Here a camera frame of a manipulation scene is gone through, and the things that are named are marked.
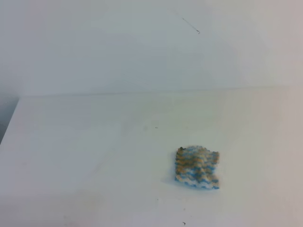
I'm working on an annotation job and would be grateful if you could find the blue white stained rag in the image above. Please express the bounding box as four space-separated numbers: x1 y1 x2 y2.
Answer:
175 146 220 190

